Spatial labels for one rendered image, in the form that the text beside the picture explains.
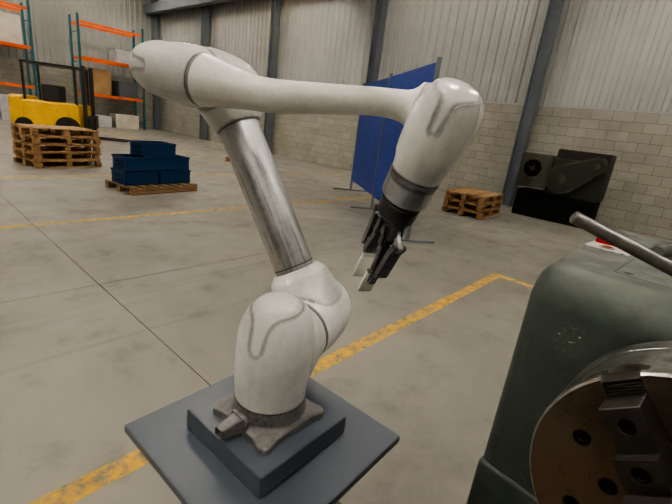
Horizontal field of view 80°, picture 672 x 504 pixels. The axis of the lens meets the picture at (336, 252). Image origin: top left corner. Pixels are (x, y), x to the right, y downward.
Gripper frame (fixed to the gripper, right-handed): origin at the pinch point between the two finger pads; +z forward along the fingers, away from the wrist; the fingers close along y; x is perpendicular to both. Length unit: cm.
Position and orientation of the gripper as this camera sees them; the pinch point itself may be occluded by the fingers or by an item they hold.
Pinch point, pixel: (366, 272)
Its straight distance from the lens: 86.7
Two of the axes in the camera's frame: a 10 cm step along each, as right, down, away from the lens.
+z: -2.9, 7.0, 6.5
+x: -9.3, -0.5, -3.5
